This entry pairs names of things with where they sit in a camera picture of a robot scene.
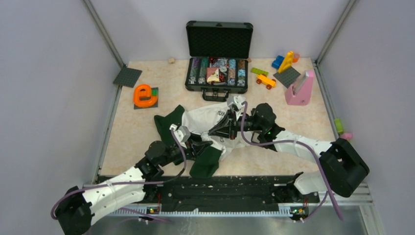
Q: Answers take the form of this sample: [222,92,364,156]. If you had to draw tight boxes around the orange letter e toy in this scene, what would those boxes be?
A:
[133,84,159,108]

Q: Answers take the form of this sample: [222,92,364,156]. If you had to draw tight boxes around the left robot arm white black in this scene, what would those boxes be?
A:
[50,130,222,235]

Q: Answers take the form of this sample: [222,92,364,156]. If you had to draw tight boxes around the dark grey baseplate right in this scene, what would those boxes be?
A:
[273,67,300,88]

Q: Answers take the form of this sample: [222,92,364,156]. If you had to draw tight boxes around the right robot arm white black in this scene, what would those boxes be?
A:
[208,101,370,202]

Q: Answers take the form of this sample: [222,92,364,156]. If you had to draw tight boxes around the white and green garment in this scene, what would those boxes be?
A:
[154,102,249,179]

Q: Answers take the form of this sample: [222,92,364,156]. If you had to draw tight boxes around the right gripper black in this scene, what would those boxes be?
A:
[209,108,264,140]

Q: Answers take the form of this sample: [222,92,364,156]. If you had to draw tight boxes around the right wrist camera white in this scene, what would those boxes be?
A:
[226,95,246,112]

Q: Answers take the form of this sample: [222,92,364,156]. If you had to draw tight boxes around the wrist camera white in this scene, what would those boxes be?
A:
[226,95,246,112]
[169,124,191,148]

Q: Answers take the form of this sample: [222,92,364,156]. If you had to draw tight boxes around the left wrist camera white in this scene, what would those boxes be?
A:
[169,124,191,148]

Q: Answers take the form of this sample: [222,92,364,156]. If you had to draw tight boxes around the green and pink bricks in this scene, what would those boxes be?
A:
[334,118,353,141]

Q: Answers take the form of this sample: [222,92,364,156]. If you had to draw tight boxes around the pink metronome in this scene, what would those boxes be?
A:
[285,70,315,106]

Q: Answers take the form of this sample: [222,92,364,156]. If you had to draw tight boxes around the dark grey baseplate left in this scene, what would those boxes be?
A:
[113,67,142,88]

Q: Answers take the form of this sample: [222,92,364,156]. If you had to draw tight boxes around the yellow orange toy car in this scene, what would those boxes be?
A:
[256,74,277,90]

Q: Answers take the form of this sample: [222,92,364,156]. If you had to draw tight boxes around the black poker chip case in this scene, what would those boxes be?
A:
[185,21,254,102]

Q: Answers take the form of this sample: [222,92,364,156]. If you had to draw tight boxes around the green flat brick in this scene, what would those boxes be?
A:
[251,68,269,76]

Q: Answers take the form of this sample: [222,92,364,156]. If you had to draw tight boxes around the blue toy brick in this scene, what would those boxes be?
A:
[272,55,285,70]

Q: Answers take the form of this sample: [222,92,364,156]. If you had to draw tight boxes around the dark grey baseplate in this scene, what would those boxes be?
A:
[113,67,142,88]
[273,67,300,88]

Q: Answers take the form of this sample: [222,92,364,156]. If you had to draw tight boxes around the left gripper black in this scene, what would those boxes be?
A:
[159,131,213,167]

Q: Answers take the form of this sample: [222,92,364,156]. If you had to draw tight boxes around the yellow triangular toy brick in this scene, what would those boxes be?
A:
[277,51,294,73]

